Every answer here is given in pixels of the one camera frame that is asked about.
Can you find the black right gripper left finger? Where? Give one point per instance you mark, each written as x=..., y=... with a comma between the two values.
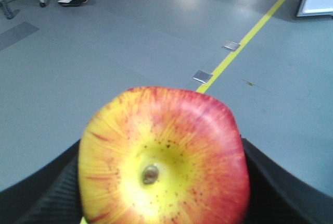
x=50, y=195

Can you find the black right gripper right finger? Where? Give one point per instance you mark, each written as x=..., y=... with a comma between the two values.
x=277, y=196

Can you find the red yellow apple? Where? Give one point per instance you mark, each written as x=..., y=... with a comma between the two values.
x=162, y=155

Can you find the silver floor socket plate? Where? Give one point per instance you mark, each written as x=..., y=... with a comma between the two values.
x=231, y=46
x=202, y=76

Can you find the clear plastic water bottle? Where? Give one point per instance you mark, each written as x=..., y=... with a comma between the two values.
x=6, y=10

